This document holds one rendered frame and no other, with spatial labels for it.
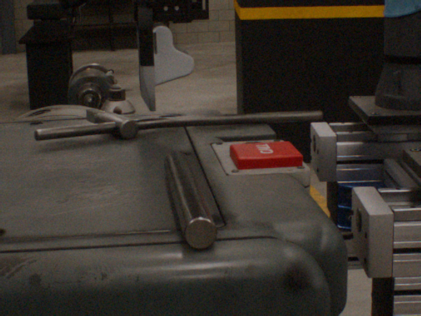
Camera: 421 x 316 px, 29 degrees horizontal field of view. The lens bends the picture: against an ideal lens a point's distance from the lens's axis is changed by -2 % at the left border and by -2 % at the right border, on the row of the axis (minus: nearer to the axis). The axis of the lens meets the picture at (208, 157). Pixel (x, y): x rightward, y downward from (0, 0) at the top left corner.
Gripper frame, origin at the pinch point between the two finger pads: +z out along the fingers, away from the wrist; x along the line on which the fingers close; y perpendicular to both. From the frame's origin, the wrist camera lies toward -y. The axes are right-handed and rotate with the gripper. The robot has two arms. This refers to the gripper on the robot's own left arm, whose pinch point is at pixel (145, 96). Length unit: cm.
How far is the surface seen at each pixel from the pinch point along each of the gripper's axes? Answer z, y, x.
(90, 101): 22, -12, 133
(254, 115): 2.8, 12.4, 0.0
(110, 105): 15, -5, 86
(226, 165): 3.7, 6.7, -19.2
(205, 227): 2.3, 2.5, -41.2
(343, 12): 20, 153, 474
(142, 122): 2.5, -0.5, -2.4
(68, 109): 5.7, -10.6, 27.8
